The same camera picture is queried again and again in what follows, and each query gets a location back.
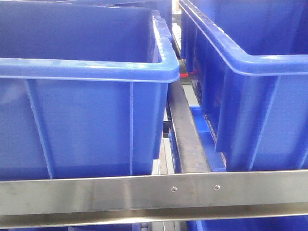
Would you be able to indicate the blue bin front right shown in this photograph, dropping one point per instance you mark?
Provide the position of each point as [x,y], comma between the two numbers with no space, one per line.
[248,60]

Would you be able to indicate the blue bin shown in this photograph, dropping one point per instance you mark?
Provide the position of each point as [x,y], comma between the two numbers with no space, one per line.
[248,60]
[83,89]

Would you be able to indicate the steel shelf front rail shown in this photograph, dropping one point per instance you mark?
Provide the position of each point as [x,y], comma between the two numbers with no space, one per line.
[134,199]

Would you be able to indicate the blue bin front left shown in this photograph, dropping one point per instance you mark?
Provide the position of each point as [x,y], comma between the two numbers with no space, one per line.
[83,89]

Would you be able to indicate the steel shelf divider rail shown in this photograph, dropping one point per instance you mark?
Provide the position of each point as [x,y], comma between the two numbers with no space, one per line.
[189,153]

